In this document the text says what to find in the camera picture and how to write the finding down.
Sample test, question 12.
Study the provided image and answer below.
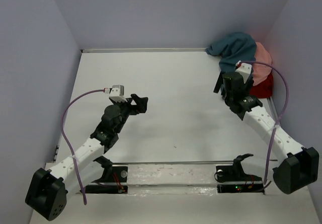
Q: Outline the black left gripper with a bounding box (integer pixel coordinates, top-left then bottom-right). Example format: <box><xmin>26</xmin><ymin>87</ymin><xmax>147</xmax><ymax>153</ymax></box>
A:
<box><xmin>112</xmin><ymin>95</ymin><xmax>147</xmax><ymax>134</ymax></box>

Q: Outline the teal blue t shirt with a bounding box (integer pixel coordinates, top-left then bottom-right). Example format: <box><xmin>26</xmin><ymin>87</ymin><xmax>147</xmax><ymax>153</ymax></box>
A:
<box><xmin>205</xmin><ymin>32</ymin><xmax>257</xmax><ymax>72</ymax></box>

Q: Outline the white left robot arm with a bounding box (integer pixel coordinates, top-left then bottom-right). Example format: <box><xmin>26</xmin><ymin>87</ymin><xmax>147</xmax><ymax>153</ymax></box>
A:
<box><xmin>25</xmin><ymin>94</ymin><xmax>148</xmax><ymax>221</ymax></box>

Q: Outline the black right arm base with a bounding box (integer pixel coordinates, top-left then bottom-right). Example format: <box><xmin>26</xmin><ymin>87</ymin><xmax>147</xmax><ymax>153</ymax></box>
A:
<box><xmin>214</xmin><ymin>154</ymin><xmax>272</xmax><ymax>194</ymax></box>

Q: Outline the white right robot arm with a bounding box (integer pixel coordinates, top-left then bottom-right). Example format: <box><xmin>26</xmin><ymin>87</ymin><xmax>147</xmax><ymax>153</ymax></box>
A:
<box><xmin>214</xmin><ymin>71</ymin><xmax>319</xmax><ymax>194</ymax></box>

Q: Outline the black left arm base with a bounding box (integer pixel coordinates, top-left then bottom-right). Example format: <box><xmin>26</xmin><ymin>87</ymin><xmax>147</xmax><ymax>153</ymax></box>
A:
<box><xmin>80</xmin><ymin>156</ymin><xmax>128</xmax><ymax>194</ymax></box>

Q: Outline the pink t shirt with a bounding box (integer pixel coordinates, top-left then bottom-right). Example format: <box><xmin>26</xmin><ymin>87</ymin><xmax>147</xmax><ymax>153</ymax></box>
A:
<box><xmin>251</xmin><ymin>41</ymin><xmax>274</xmax><ymax>87</ymax></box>

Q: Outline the red t shirt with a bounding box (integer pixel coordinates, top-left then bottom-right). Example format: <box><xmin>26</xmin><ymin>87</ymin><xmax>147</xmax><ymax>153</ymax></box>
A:
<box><xmin>250</xmin><ymin>73</ymin><xmax>274</xmax><ymax>99</ymax></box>

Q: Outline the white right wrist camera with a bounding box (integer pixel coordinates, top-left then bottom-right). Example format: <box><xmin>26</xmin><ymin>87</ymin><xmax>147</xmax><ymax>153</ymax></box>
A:
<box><xmin>235</xmin><ymin>61</ymin><xmax>252</xmax><ymax>83</ymax></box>

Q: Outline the metal right side rail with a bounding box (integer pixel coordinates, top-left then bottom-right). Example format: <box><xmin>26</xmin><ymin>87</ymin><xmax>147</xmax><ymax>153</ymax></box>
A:
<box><xmin>267</xmin><ymin>97</ymin><xmax>278</xmax><ymax>120</ymax></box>

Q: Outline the metal back table rail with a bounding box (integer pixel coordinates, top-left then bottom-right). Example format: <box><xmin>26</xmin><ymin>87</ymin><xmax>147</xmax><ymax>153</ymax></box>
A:
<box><xmin>80</xmin><ymin>48</ymin><xmax>205</xmax><ymax>53</ymax></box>

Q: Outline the metal table rail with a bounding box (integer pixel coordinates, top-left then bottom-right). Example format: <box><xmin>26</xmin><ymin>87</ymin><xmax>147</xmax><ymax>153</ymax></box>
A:
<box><xmin>80</xmin><ymin>48</ymin><xmax>205</xmax><ymax>53</ymax></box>
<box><xmin>113</xmin><ymin>161</ymin><xmax>233</xmax><ymax>165</ymax></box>

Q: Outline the metal front table rail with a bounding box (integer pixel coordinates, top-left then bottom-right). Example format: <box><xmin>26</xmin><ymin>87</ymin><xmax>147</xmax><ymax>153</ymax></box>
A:
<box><xmin>113</xmin><ymin>161</ymin><xmax>233</xmax><ymax>165</ymax></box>

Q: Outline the metal left side rail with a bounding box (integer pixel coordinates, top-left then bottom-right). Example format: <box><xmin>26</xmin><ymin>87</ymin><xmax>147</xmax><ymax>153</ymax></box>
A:
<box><xmin>52</xmin><ymin>135</ymin><xmax>62</xmax><ymax>163</ymax></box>

